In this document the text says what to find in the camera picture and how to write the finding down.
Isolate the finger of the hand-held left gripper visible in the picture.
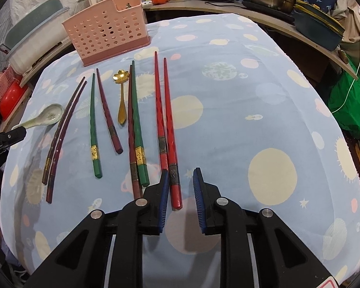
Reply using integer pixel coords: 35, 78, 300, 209
0, 126, 27, 148

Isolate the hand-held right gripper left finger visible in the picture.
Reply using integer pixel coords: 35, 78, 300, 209
23, 170, 170, 288

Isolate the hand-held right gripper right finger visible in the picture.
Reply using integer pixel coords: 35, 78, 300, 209
193, 167, 338, 288

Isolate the pale green ceramic spoon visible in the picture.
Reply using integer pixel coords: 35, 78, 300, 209
11, 103, 66, 131

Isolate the dark brown chopstick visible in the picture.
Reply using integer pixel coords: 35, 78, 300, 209
46, 80, 87, 204
42, 76, 86, 186

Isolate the green chopstick gold band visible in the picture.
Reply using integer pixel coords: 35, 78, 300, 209
89, 73, 103, 179
131, 60, 150, 187

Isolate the pink perforated utensil basket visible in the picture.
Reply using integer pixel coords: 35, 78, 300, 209
61, 0, 152, 67

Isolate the red plastic basin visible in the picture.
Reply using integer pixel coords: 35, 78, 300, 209
0, 81, 29, 120

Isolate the maroon chopstick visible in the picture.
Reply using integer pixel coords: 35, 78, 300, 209
96, 67, 123, 154
127, 64, 143, 200

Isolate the red chopstick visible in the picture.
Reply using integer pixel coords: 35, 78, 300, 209
163, 57, 183, 211
154, 51, 169, 176

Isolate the white dish drainer blue lid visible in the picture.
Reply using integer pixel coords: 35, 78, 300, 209
4, 0, 71, 75

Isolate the blue planet print tablecloth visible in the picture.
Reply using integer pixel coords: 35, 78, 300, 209
0, 14, 360, 288

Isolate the gold flower spoon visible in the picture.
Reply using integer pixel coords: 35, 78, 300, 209
113, 70, 128, 125

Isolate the white glass electric kettle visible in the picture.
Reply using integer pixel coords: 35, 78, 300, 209
76, 0, 101, 11

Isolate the green plastic bag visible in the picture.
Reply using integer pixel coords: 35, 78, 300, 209
329, 57, 360, 138

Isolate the black induction cooker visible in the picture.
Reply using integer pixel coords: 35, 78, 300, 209
242, 0, 298, 21

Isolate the stack of yellow blue bowls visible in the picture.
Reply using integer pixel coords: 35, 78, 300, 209
292, 0, 346, 51

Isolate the beige curtain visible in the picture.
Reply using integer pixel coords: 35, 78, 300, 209
339, 0, 360, 75

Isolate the white cable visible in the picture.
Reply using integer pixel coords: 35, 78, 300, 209
330, 15, 360, 114

